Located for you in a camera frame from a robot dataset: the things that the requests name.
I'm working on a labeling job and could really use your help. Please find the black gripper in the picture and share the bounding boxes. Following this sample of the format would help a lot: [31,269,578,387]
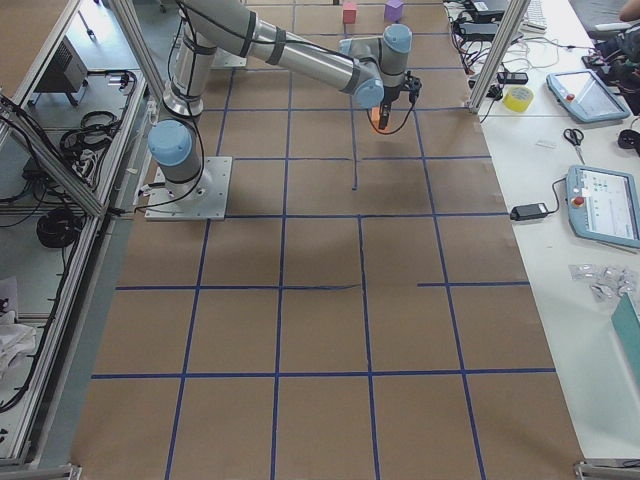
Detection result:
[378,74,408,130]

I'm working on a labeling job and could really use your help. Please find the orange foam cube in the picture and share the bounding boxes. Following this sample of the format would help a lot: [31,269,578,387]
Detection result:
[369,107,388,133]

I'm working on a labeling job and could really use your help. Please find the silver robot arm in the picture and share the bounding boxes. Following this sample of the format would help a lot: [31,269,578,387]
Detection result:
[161,1,422,135]

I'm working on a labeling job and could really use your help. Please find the purple foam cube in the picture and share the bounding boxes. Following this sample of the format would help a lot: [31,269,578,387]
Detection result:
[384,0,404,22]

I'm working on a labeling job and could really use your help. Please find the pink foam cube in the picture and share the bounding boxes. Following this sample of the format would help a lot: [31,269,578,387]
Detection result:
[342,1,358,25]

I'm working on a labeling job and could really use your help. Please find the black small device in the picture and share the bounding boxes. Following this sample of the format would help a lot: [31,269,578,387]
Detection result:
[496,72,529,85]

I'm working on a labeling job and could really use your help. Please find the yellow tape roll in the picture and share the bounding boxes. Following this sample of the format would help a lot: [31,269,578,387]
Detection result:
[503,86,534,113]

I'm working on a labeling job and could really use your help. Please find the black power adapter brick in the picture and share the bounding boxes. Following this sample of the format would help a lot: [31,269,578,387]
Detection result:
[509,203,550,222]

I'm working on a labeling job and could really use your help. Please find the brown paper mat blue grid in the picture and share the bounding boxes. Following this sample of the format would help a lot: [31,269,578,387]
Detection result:
[71,1,581,479]

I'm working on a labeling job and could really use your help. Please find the blue teach pendant far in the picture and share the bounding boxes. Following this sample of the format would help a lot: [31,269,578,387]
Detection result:
[546,70,630,123]

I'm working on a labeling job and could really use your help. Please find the blue teach pendant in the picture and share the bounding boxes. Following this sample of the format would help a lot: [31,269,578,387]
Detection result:
[565,165,639,248]
[546,70,630,123]

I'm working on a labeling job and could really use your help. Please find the blue teach pendant near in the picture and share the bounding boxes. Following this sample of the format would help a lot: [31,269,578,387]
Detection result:
[565,165,639,248]

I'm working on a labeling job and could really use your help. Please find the plastic bags of screws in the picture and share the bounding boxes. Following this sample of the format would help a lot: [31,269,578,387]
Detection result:
[568,264,639,302]

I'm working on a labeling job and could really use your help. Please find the grey electronics box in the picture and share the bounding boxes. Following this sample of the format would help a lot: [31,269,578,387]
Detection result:
[34,36,88,106]

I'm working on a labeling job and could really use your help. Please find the teal box corner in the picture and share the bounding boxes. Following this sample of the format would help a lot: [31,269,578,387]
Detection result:
[611,293,640,385]

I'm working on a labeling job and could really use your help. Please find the crumpled white cloth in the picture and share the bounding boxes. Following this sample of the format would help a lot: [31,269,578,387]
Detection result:
[1,276,36,377]

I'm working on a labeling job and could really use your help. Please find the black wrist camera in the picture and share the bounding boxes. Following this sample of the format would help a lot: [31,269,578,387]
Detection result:
[402,71,422,107]

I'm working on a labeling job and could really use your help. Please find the aluminium frame post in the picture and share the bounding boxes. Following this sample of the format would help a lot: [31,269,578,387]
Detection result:
[466,0,529,114]

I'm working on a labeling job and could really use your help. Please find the black handled scissors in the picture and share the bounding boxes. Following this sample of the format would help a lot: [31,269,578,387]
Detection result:
[563,128,585,165]

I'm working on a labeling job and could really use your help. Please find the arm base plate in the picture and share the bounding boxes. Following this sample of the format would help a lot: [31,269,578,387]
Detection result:
[145,156,233,221]

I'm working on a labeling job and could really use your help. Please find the coiled black cable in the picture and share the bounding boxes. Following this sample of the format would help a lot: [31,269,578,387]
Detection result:
[36,207,84,250]

